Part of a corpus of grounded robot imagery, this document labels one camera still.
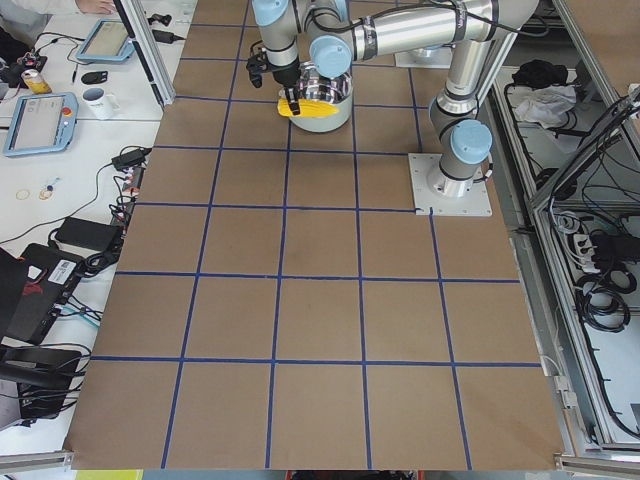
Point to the blue teach pendant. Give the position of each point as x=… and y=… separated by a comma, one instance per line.
x=41, y=124
x=107, y=42

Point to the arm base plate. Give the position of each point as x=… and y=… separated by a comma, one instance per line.
x=437, y=195

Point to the yellow drink can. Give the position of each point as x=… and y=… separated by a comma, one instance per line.
x=34, y=80

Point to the white crumpled cloth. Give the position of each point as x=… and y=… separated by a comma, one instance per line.
x=546, y=107

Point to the aluminium frame post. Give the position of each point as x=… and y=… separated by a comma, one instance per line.
x=132, y=15

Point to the blue teach pendant far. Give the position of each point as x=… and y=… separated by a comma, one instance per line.
x=107, y=42

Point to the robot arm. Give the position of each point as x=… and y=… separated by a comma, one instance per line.
x=280, y=23
x=472, y=28

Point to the yellow corn cob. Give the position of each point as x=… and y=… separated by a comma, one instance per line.
x=308, y=109

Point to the blue teach pendant near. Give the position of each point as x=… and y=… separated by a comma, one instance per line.
x=41, y=124

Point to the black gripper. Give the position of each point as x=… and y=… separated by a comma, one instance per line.
x=285, y=76

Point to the white mug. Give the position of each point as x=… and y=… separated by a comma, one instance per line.
x=102, y=104

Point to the pale green cooking pot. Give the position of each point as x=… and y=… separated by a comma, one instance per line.
x=337, y=91

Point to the black power brick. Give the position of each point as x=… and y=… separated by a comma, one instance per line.
x=88, y=234

